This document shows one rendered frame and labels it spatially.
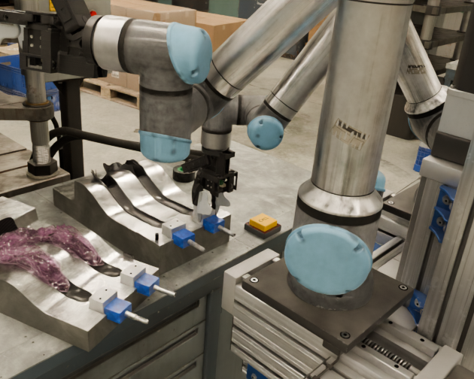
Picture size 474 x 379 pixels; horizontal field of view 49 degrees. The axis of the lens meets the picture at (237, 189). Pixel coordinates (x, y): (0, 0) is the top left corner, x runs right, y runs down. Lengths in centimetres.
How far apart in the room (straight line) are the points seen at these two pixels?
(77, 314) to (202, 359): 62
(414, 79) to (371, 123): 68
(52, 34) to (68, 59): 4
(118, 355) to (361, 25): 103
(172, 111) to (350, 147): 25
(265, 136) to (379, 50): 54
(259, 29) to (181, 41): 14
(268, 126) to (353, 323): 45
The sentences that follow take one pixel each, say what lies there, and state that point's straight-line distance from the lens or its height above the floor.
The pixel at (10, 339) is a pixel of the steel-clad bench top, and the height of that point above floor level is 80.
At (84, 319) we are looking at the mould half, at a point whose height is 85.
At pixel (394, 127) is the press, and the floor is 9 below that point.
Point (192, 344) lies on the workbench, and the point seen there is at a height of 51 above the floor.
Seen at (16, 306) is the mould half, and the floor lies 84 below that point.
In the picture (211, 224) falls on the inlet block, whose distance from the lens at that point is 138.
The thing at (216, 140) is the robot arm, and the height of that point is 114.
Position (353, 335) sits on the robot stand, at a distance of 87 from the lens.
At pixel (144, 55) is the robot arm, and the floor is 143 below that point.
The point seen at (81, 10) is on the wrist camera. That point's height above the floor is 147.
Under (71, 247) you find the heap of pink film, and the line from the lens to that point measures 130.
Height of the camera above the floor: 158
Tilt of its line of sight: 25 degrees down
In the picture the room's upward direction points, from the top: 5 degrees clockwise
